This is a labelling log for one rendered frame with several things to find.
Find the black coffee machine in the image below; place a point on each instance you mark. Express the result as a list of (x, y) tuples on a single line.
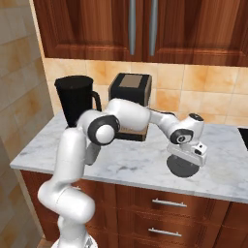
[(130, 87)]

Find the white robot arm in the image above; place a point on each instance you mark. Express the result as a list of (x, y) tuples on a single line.
[(71, 151)]

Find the black blender jug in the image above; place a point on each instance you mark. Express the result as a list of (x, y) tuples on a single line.
[(75, 97)]

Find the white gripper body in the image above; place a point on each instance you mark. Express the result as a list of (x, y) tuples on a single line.
[(187, 155)]

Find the dark grey blender lid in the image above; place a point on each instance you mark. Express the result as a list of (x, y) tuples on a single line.
[(182, 169)]

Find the black hob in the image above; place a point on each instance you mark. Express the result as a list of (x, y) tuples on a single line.
[(244, 137)]

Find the brown wooden base cupboard door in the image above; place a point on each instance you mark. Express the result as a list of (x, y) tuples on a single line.
[(237, 226)]

